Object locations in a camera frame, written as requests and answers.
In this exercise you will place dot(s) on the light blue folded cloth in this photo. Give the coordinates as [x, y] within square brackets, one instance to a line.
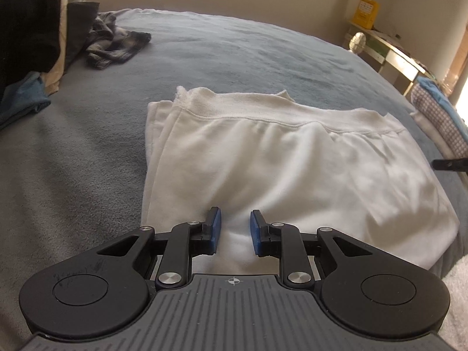
[435, 87]

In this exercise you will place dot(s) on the mirrored side table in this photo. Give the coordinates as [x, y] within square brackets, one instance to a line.
[398, 64]

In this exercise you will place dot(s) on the black garment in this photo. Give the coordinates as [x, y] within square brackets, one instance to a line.
[25, 25]

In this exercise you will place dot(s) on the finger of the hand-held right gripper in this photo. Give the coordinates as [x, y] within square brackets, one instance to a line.
[453, 164]

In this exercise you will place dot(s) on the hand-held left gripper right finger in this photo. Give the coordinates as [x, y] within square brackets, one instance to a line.
[255, 234]

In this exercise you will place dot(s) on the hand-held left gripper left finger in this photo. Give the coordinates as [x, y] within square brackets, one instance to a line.
[217, 232]

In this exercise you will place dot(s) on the grey plaid cloth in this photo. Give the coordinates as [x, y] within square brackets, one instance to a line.
[113, 44]

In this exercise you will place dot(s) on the white fluffy towel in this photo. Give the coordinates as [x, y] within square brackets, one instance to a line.
[457, 299]

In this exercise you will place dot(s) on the stack of folded clothes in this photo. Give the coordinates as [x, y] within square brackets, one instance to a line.
[438, 117]

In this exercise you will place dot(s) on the dark grey cloth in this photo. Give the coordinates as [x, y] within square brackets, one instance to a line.
[78, 25]

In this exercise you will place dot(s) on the beige cloth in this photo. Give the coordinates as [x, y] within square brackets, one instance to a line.
[55, 76]

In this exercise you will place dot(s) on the white folded cloth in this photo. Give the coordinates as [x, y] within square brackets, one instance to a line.
[426, 126]

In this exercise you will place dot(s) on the yellow box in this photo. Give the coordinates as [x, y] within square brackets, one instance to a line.
[367, 12]

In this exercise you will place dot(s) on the grey bed blanket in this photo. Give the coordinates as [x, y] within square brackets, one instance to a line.
[256, 51]

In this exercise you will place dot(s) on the white sweatshirt with pink outline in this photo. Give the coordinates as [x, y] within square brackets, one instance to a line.
[274, 161]

